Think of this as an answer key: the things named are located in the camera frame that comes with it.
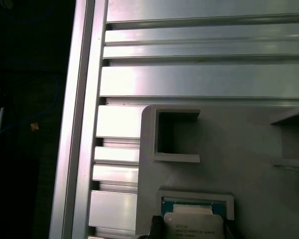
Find grey parts rack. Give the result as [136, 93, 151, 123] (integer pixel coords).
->
[137, 104, 299, 239]

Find silver CPU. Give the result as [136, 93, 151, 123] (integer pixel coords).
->
[161, 197, 227, 239]

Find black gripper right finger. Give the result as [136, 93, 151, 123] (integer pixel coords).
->
[224, 220, 238, 239]

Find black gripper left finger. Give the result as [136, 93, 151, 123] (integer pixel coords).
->
[149, 214, 163, 239]

